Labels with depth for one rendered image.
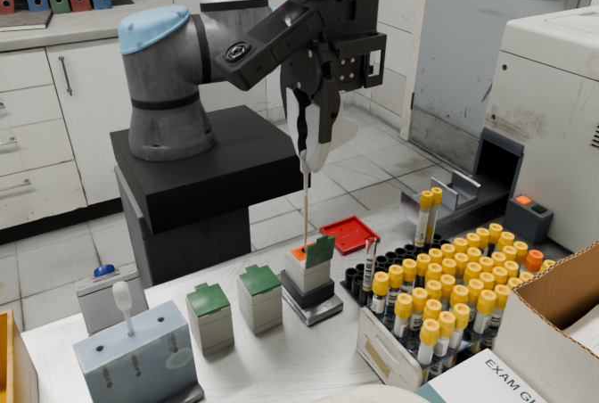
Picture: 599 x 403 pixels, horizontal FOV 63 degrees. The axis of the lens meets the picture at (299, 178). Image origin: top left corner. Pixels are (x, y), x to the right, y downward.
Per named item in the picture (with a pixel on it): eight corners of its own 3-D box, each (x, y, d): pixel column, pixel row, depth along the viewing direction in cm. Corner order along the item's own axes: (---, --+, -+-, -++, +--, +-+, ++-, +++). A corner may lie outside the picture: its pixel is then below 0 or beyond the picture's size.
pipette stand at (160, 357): (178, 353, 57) (166, 290, 52) (205, 397, 52) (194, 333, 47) (90, 398, 52) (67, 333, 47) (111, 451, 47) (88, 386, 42)
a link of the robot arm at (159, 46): (126, 86, 87) (110, 6, 81) (201, 77, 91) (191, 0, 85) (130, 107, 77) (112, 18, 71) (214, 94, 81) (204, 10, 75)
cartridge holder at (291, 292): (306, 269, 69) (306, 250, 67) (343, 309, 63) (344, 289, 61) (273, 283, 67) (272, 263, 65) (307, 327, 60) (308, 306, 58)
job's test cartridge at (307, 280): (310, 273, 67) (310, 236, 63) (330, 294, 63) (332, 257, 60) (284, 283, 65) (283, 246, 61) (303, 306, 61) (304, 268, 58)
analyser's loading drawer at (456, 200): (488, 179, 86) (495, 153, 84) (520, 196, 82) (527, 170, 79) (398, 211, 78) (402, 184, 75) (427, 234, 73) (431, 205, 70)
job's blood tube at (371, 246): (366, 294, 64) (373, 234, 59) (373, 300, 63) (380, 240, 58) (358, 298, 64) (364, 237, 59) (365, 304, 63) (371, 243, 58)
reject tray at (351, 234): (354, 218, 80) (355, 215, 79) (380, 242, 75) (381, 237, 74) (319, 231, 77) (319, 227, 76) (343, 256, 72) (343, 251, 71)
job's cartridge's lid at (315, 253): (334, 228, 57) (337, 231, 57) (330, 256, 60) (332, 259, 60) (306, 239, 55) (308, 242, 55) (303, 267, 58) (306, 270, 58)
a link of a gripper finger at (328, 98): (340, 145, 49) (341, 60, 45) (327, 149, 49) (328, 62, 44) (315, 130, 53) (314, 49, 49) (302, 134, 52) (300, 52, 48)
